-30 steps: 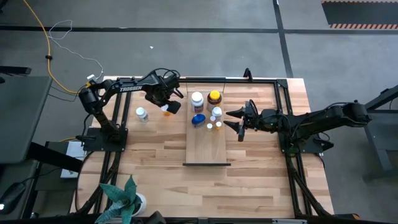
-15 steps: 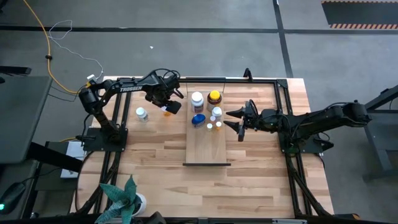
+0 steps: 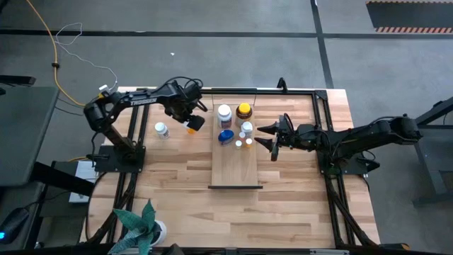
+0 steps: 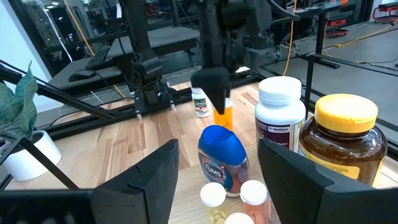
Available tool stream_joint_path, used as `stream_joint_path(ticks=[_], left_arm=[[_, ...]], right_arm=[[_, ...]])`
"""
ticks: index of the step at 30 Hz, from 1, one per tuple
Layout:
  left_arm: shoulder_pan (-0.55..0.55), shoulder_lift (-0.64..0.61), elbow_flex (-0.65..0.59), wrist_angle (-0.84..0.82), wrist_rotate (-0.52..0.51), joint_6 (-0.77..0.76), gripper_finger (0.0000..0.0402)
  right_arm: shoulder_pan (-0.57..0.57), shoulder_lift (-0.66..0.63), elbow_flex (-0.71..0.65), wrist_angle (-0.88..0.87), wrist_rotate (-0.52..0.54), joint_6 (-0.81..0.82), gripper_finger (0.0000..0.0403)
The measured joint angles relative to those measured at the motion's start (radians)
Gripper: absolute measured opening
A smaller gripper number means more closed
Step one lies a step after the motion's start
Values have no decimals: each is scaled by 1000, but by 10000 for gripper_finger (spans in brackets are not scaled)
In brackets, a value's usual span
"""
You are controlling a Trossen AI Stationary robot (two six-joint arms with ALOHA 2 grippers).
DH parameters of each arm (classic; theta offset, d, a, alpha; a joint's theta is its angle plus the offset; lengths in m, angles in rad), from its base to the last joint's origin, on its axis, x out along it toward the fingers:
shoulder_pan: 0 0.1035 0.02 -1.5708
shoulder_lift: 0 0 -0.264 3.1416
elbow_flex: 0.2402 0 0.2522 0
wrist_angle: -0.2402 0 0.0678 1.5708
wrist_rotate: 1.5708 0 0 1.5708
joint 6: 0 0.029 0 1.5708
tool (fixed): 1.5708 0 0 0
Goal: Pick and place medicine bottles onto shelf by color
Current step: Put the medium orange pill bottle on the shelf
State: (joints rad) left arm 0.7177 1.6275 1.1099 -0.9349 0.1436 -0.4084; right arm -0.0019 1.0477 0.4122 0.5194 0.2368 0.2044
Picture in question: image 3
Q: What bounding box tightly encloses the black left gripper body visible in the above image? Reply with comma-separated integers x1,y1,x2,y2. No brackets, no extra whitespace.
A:
164,84,206,132

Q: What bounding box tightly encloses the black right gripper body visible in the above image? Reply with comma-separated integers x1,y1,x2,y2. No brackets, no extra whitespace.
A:
270,113,297,163

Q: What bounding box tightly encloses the orange pill bottle white cap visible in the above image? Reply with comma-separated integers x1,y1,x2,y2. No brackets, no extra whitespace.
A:
181,119,197,135

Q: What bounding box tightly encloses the brown bottle yellow cap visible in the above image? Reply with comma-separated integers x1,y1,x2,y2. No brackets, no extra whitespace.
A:
235,102,253,128

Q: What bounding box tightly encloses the large white bottle purple label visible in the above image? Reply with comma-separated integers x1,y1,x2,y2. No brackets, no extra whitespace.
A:
217,103,234,130

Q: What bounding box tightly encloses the blue antacid bottle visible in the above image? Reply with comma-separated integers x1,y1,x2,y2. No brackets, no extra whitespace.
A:
217,129,235,147

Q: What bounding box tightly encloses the white aspirin bottle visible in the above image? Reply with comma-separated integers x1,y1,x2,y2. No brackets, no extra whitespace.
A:
154,122,171,140

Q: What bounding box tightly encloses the light wooden tray board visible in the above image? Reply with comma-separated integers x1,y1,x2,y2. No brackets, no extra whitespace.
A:
207,87,264,190

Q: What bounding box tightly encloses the white box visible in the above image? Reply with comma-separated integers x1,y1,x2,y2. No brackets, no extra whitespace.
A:
68,159,99,204

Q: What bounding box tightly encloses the white round plant pot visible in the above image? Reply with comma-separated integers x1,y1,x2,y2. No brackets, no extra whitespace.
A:
150,219,168,248

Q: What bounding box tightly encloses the green leafy plant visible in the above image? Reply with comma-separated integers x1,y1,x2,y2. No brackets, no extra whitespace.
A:
108,198,162,255

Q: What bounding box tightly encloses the black metal stand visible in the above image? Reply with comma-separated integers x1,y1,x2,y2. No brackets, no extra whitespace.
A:
389,96,453,206

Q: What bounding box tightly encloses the grey desk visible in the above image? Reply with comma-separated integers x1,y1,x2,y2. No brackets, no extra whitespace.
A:
0,86,60,188

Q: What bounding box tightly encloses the black mat with hazard stripes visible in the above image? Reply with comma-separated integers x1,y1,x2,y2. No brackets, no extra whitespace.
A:
365,0,453,35

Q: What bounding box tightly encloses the black computer mouse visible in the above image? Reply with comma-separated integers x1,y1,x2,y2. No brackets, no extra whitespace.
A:
0,207,30,245

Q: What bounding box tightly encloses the black right arm cable loop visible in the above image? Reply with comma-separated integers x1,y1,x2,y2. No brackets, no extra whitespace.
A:
282,112,297,134

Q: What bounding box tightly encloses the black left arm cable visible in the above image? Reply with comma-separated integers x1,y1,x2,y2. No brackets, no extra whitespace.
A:
164,76,209,113

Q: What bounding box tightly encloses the black table frame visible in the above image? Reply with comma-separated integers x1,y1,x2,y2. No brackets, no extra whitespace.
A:
84,86,382,251

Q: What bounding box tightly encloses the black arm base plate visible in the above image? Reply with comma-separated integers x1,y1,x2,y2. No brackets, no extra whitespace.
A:
316,147,382,177
94,144,147,174

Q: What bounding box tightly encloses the white cable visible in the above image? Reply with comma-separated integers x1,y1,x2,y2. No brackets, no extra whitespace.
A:
55,22,119,91

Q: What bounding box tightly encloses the yellow cable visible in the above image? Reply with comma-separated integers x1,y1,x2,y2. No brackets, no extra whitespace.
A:
25,0,109,107

